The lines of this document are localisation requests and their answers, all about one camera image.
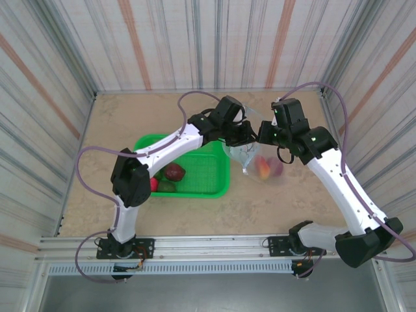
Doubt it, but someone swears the thin black cable loop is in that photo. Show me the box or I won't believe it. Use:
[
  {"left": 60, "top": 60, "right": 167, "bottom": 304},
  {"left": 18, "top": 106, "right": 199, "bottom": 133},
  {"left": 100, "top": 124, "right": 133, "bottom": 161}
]
[{"left": 275, "top": 146, "right": 295, "bottom": 165}]

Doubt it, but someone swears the aluminium mounting rail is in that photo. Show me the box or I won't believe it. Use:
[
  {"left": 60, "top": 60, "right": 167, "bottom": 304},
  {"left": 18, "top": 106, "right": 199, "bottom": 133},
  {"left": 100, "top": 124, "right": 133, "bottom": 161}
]
[{"left": 34, "top": 232, "right": 389, "bottom": 263}]

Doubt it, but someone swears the purple toy cabbage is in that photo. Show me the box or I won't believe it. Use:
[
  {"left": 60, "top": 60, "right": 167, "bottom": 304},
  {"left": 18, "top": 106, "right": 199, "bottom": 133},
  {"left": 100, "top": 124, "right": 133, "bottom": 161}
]
[{"left": 268, "top": 157, "right": 285, "bottom": 178}]

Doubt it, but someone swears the black connector block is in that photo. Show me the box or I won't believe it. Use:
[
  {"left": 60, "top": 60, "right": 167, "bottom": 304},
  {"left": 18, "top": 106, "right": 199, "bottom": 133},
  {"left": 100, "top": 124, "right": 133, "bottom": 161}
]
[
  {"left": 111, "top": 265, "right": 135, "bottom": 281},
  {"left": 291, "top": 259, "right": 315, "bottom": 280}
]

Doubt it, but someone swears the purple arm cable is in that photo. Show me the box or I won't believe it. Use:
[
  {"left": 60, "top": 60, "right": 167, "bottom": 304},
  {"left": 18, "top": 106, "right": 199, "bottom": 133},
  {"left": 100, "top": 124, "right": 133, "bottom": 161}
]
[
  {"left": 75, "top": 91, "right": 228, "bottom": 284},
  {"left": 279, "top": 81, "right": 416, "bottom": 280}
]

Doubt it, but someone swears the clear zip-top bag elephant print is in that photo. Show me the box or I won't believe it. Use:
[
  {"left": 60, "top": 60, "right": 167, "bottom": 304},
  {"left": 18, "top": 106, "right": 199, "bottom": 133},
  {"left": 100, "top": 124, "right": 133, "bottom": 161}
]
[{"left": 222, "top": 104, "right": 287, "bottom": 189}]

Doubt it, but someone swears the green plastic mesh basket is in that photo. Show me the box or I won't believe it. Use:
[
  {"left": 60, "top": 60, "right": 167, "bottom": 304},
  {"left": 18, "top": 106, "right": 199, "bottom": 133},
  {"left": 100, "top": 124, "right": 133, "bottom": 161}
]
[{"left": 134, "top": 133, "right": 231, "bottom": 199}]

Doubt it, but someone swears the red orange toy pepper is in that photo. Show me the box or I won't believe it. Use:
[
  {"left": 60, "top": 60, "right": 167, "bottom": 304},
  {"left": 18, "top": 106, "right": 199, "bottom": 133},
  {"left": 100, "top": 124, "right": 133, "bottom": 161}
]
[{"left": 255, "top": 155, "right": 272, "bottom": 181}]

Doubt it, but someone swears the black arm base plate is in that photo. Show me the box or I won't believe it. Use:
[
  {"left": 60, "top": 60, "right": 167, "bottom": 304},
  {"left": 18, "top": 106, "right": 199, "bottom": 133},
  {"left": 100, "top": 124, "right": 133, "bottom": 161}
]
[
  {"left": 266, "top": 235, "right": 327, "bottom": 258},
  {"left": 96, "top": 238, "right": 155, "bottom": 260}
]

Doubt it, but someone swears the dark red toy fruit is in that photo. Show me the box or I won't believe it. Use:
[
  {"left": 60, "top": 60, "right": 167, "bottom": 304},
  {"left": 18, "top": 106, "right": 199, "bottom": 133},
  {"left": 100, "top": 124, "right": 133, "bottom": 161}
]
[{"left": 164, "top": 163, "right": 187, "bottom": 182}]

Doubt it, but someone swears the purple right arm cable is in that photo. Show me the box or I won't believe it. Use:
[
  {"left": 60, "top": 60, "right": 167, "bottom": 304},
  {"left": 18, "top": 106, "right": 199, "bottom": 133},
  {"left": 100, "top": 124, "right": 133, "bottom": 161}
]
[{"left": 279, "top": 81, "right": 416, "bottom": 280}]

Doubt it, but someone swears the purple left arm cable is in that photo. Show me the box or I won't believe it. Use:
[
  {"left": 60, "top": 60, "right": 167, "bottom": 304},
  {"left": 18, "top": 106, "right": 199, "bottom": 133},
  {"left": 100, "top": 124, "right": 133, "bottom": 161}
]
[{"left": 75, "top": 91, "right": 228, "bottom": 284}]

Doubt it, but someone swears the grey slotted cable duct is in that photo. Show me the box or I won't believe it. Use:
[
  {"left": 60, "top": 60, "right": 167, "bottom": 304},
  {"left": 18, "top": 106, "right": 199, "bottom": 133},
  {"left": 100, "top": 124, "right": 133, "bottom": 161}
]
[{"left": 47, "top": 261, "right": 315, "bottom": 276}]

